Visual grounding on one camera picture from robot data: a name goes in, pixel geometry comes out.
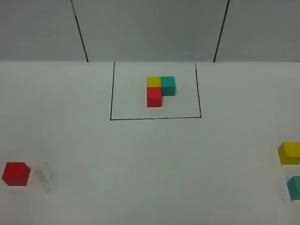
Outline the yellow template block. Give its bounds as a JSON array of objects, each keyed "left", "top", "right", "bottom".
[{"left": 147, "top": 77, "right": 161, "bottom": 88}]

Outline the teal template block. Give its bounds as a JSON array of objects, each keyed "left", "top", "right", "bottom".
[{"left": 161, "top": 76, "right": 176, "bottom": 96}]

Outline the red template block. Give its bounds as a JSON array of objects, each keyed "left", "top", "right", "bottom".
[{"left": 147, "top": 87, "right": 162, "bottom": 107}]

